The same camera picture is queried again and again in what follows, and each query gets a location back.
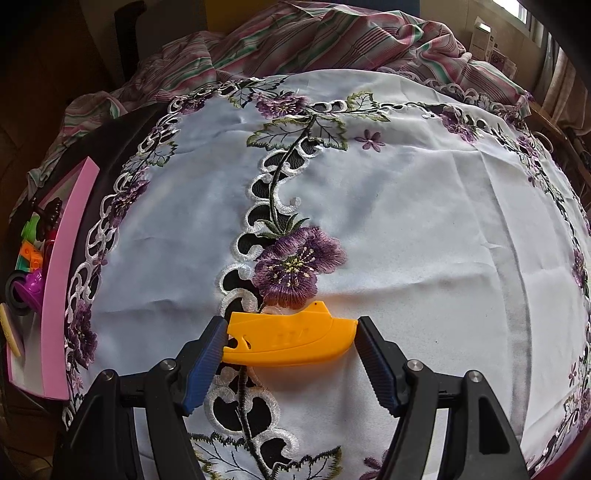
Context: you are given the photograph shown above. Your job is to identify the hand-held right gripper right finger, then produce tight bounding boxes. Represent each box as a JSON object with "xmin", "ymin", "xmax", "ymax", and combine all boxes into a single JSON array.
[{"xmin": 353, "ymin": 316, "xmax": 529, "ymax": 480}]

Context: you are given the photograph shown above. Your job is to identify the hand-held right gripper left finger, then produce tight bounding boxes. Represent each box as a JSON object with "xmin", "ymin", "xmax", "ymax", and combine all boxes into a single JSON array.
[{"xmin": 53, "ymin": 316, "xmax": 229, "ymax": 480}]

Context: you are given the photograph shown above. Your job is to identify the yellow toy boat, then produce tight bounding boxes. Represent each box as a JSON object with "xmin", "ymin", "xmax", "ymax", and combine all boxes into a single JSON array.
[{"xmin": 222, "ymin": 300, "xmax": 360, "ymax": 367}]

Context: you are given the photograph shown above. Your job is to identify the pink white cardboard tray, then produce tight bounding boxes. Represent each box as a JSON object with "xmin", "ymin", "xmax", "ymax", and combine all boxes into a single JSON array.
[{"xmin": 4, "ymin": 156, "xmax": 101, "ymax": 400}]

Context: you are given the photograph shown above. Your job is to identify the pale yellow oval toy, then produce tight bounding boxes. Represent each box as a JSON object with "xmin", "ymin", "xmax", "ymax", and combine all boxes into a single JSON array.
[{"xmin": 0, "ymin": 302, "xmax": 26, "ymax": 358}]

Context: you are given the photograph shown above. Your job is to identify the orange toy blocks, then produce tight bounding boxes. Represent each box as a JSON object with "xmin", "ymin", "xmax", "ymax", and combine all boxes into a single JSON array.
[{"xmin": 18, "ymin": 242, "xmax": 44, "ymax": 273}]

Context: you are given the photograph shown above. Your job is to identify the white embroidered floral tablecloth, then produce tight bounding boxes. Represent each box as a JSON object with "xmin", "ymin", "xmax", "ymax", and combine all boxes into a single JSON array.
[{"xmin": 62, "ymin": 69, "xmax": 591, "ymax": 480}]

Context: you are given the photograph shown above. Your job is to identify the purple round toy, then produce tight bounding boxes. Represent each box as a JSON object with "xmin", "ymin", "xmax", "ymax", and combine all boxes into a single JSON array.
[{"xmin": 18, "ymin": 268, "xmax": 47, "ymax": 315}]

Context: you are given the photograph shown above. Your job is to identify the red cloth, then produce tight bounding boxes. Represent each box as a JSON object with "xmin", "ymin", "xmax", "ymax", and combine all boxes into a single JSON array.
[{"xmin": 531, "ymin": 450, "xmax": 591, "ymax": 480}]

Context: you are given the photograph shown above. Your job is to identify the dark brown toy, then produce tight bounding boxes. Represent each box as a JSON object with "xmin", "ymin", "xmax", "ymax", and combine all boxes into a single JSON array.
[{"xmin": 30, "ymin": 196, "xmax": 63, "ymax": 241}]

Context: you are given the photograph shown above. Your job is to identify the wooden side desk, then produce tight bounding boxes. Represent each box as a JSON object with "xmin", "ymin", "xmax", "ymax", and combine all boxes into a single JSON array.
[{"xmin": 526, "ymin": 99, "xmax": 591, "ymax": 185}]

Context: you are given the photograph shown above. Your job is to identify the pink striped bedsheet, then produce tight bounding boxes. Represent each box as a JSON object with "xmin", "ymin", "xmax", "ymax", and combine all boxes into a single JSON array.
[{"xmin": 28, "ymin": 0, "xmax": 536, "ymax": 185}]

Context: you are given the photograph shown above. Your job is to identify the beige curtain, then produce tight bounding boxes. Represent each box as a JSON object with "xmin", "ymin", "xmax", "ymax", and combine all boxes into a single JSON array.
[{"xmin": 536, "ymin": 23, "xmax": 591, "ymax": 134}]

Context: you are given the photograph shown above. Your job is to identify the small white box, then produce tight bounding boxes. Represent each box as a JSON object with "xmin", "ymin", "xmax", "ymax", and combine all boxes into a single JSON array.
[{"xmin": 471, "ymin": 16, "xmax": 492, "ymax": 58}]

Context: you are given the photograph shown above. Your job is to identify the black ring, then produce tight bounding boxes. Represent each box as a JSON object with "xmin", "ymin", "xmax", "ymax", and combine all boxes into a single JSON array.
[{"xmin": 6, "ymin": 270, "xmax": 31, "ymax": 317}]

